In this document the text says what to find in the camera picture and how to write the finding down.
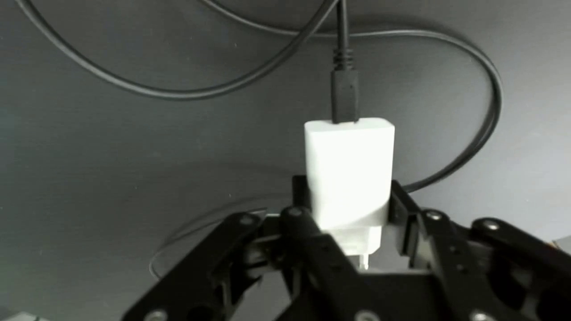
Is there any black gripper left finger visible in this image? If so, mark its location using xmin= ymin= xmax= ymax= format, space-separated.
xmin=121 ymin=174 xmax=358 ymax=321

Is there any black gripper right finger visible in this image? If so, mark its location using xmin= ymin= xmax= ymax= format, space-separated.
xmin=388 ymin=180 xmax=571 ymax=321

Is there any white charger adapter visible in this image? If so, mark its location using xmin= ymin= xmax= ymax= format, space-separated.
xmin=303 ymin=116 xmax=396 ymax=272

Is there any black charger cable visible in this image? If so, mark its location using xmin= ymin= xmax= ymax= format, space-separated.
xmin=14 ymin=0 xmax=503 ymax=194

